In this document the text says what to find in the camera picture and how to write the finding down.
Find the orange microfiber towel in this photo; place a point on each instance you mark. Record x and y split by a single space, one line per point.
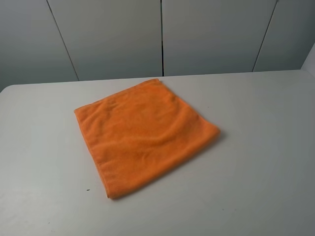
141 133

